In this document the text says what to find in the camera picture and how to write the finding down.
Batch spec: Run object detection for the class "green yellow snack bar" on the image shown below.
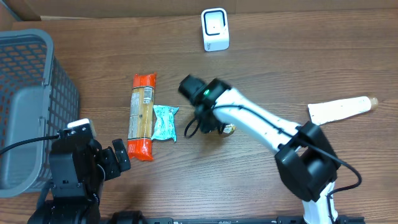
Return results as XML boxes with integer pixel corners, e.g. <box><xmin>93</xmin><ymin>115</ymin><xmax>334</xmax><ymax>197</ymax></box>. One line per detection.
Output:
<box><xmin>218</xmin><ymin>124</ymin><xmax>236</xmax><ymax>137</ymax></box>

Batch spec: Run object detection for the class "spaghetti pack with red ends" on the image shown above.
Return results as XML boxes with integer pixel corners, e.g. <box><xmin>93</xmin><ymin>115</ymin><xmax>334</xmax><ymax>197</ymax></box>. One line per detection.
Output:
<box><xmin>127</xmin><ymin>72</ymin><xmax>157</xmax><ymax>161</ymax></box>

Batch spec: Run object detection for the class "teal snack packet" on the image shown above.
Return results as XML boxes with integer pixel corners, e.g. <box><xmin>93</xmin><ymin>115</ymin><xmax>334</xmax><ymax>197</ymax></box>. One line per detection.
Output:
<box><xmin>151</xmin><ymin>105</ymin><xmax>179</xmax><ymax>142</ymax></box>

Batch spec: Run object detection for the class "white Pantene tube gold cap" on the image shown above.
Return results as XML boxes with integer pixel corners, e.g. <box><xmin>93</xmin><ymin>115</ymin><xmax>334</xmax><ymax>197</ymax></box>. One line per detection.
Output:
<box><xmin>307</xmin><ymin>96</ymin><xmax>379</xmax><ymax>126</ymax></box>

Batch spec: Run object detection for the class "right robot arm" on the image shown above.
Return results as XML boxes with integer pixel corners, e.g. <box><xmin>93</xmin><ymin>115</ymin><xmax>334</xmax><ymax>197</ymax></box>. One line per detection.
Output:
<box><xmin>178</xmin><ymin>75</ymin><xmax>341</xmax><ymax>223</ymax></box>

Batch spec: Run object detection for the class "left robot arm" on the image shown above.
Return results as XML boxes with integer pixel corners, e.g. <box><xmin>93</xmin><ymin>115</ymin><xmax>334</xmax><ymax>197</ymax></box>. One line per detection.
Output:
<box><xmin>28</xmin><ymin>136</ymin><xmax>131</xmax><ymax>224</ymax></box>

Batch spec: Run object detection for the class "white barcode scanner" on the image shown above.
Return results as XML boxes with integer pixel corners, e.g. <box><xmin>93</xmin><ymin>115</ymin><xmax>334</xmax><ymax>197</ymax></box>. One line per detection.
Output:
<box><xmin>201</xmin><ymin>7</ymin><xmax>229</xmax><ymax>52</ymax></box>

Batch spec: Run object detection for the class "grey plastic basket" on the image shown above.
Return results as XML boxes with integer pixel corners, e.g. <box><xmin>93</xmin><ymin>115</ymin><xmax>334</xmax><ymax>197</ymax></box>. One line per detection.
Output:
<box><xmin>1</xmin><ymin>29</ymin><xmax>80</xmax><ymax>198</ymax></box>

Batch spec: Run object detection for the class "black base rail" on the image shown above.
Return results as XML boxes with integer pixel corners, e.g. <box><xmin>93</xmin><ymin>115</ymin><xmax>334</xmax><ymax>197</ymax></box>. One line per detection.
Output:
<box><xmin>105</xmin><ymin>216</ymin><xmax>366</xmax><ymax>224</ymax></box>

